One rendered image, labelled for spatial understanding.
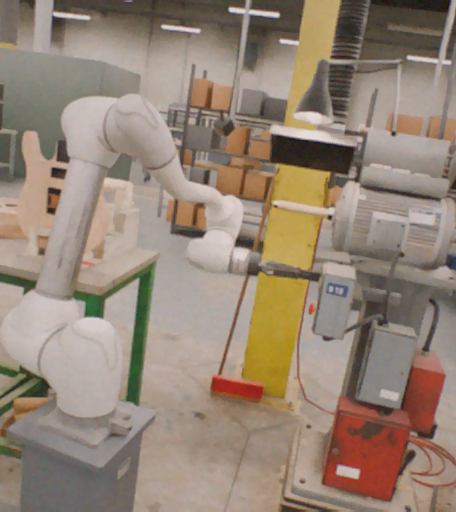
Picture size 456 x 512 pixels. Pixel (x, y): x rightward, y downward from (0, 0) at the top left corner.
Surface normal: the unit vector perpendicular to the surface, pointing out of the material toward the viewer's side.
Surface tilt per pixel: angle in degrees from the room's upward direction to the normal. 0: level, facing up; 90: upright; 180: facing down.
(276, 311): 90
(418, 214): 62
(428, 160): 90
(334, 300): 90
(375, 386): 90
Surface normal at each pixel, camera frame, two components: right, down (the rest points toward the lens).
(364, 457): -0.21, 0.20
